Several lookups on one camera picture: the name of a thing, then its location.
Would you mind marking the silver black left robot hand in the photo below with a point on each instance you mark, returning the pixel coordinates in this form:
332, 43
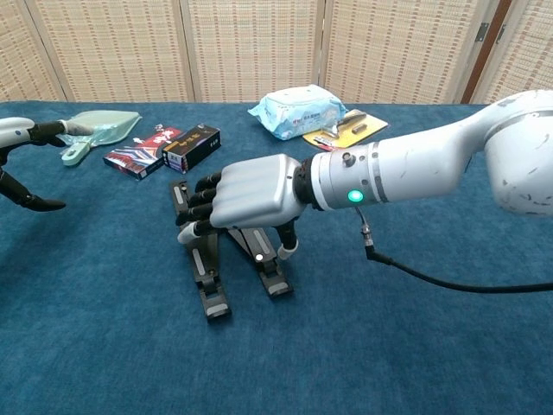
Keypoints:
47, 129

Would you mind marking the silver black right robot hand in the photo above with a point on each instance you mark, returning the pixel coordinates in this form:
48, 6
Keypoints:
255, 190

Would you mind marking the black folding stand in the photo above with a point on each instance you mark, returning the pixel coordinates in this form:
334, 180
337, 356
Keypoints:
214, 294

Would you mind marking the mint green dustpan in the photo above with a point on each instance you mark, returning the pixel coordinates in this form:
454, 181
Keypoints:
112, 125

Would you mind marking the black gold small box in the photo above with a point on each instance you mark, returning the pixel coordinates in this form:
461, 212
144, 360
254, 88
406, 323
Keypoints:
194, 147

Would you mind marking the red black flat box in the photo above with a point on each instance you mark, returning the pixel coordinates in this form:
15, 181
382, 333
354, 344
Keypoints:
129, 157

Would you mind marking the light blue wet wipes pack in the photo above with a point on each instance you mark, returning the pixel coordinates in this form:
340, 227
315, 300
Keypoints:
294, 112

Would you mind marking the yellow razor blister pack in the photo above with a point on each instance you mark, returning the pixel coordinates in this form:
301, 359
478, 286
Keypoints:
367, 127

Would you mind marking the bamboo folding screen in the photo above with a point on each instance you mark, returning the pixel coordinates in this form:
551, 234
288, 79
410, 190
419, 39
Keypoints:
250, 47

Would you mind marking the blue table mat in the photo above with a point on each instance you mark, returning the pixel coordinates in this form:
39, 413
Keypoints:
345, 346

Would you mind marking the brown wooden post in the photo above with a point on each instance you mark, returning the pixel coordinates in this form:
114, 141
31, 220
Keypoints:
488, 47

